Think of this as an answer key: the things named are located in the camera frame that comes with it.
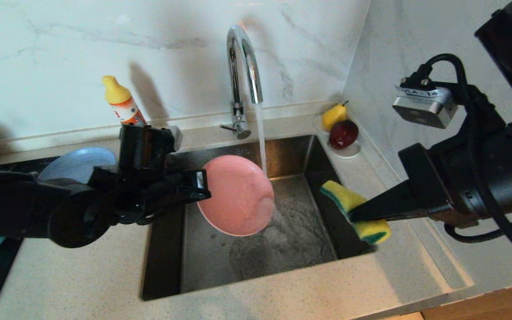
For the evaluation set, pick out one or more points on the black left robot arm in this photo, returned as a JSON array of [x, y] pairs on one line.
[[60, 204]]

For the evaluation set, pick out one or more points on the blue plate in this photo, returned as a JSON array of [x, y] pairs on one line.
[[78, 162]]

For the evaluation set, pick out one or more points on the yellow pear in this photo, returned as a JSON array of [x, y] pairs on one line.
[[332, 116]]

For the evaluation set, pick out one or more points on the chrome curved faucet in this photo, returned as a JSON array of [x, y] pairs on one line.
[[235, 80]]

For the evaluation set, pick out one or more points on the pink plate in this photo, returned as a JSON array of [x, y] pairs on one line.
[[238, 195]]

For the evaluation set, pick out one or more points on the yellow green fish-shaped sponge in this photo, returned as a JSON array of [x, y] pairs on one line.
[[342, 195]]

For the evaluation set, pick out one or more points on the small white dish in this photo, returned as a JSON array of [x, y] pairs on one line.
[[347, 154]]

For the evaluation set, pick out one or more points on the orange yellow detergent bottle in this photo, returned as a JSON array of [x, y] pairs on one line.
[[120, 98]]

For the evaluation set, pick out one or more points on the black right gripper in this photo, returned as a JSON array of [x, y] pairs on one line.
[[425, 186]]

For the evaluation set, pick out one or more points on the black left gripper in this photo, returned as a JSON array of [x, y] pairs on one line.
[[176, 191]]

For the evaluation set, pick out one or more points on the dark red apple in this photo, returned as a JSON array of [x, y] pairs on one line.
[[342, 134]]

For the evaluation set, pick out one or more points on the stainless steel sink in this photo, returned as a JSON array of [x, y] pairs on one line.
[[291, 249]]

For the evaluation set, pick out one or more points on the brown wooden cabinet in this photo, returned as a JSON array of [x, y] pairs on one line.
[[505, 306]]

